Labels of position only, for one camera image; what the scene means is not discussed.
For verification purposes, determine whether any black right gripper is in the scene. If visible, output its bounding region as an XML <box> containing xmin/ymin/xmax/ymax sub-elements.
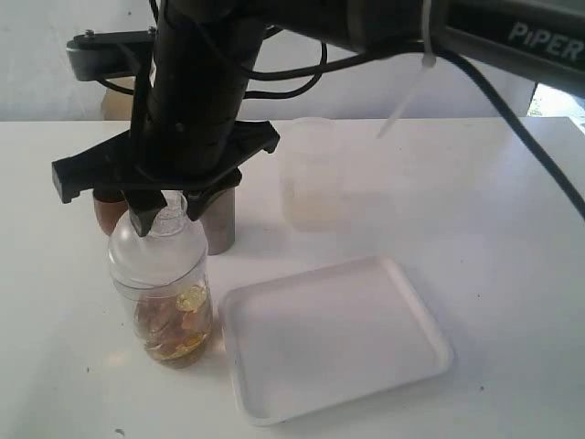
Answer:
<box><xmin>51</xmin><ymin>68</ymin><xmax>280</xmax><ymax>237</ymax></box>

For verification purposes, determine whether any clear plastic shaker lid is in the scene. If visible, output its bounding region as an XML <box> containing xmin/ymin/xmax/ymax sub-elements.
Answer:
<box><xmin>108</xmin><ymin>191</ymin><xmax>207</xmax><ymax>289</ymax></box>

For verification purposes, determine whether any stainless steel cup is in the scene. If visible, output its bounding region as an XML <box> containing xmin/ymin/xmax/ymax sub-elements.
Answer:
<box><xmin>200</xmin><ymin>188</ymin><xmax>236</xmax><ymax>256</ymax></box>

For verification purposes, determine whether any brown wooden cup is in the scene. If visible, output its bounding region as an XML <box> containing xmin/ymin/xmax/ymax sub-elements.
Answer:
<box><xmin>92</xmin><ymin>188</ymin><xmax>128</xmax><ymax>236</ymax></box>

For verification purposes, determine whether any clear plastic shaker body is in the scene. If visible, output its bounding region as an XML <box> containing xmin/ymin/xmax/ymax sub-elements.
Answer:
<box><xmin>112</xmin><ymin>262</ymin><xmax>213</xmax><ymax>369</ymax></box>

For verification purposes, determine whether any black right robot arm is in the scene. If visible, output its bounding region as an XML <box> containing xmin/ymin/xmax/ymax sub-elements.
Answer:
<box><xmin>52</xmin><ymin>1</ymin><xmax>584</xmax><ymax>236</ymax></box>

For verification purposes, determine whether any translucent plastic cup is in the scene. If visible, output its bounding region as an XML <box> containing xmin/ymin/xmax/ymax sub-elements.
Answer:
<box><xmin>278</xmin><ymin>118</ymin><xmax>346</xmax><ymax>232</ymax></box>

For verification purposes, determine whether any white plastic tray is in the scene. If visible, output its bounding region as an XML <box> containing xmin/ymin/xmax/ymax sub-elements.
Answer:
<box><xmin>218</xmin><ymin>257</ymin><xmax>453</xmax><ymax>426</ymax></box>

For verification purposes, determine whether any white zip tie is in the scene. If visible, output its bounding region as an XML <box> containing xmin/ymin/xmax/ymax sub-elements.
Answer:
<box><xmin>375</xmin><ymin>0</ymin><xmax>440</xmax><ymax>140</ymax></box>

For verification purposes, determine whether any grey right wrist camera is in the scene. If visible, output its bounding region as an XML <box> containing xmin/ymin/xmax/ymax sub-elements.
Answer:
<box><xmin>66</xmin><ymin>28</ymin><xmax>156</xmax><ymax>81</ymax></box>

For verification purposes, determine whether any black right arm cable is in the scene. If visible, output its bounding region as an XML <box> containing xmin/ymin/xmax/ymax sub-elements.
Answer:
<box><xmin>104</xmin><ymin>27</ymin><xmax>585</xmax><ymax>207</ymax></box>

